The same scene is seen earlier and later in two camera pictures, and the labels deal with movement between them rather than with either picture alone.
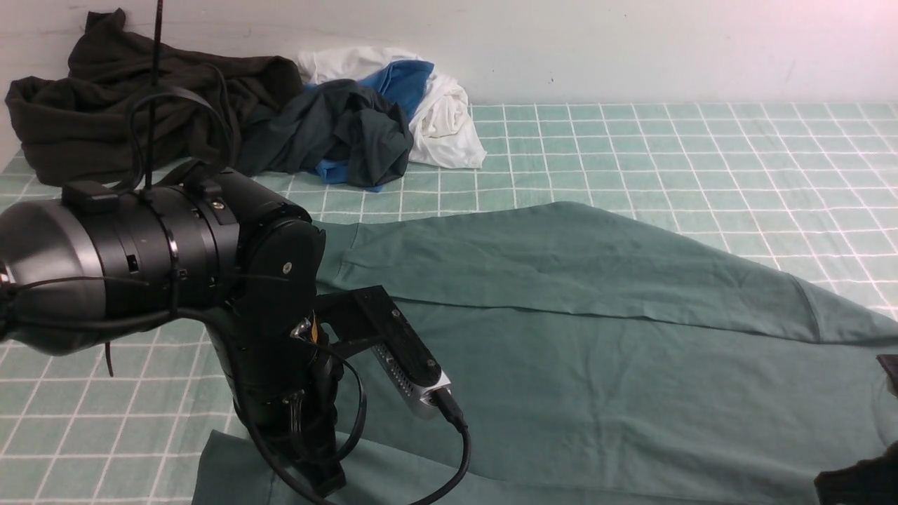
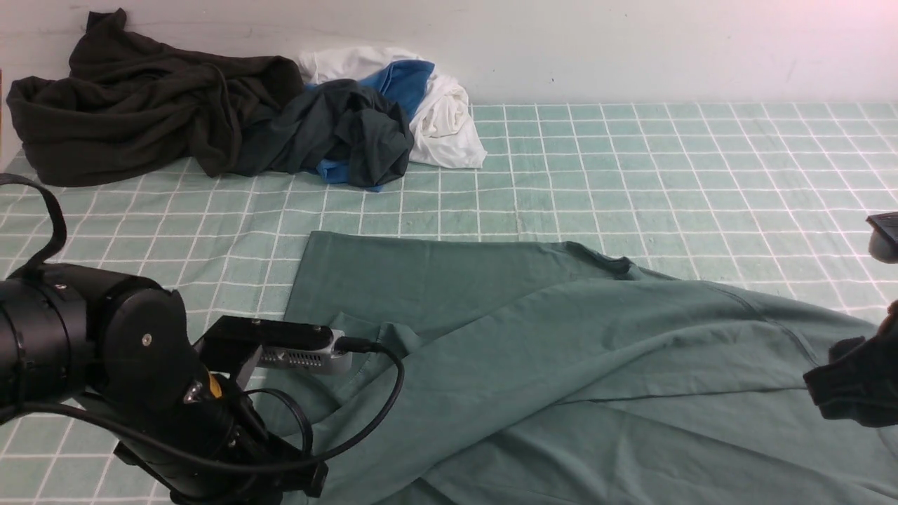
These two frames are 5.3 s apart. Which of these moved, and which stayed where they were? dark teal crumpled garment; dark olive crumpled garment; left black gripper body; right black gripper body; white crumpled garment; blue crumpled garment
Moved: left black gripper body; right black gripper body
Stayed: white crumpled garment; dark olive crumpled garment; blue crumpled garment; dark teal crumpled garment
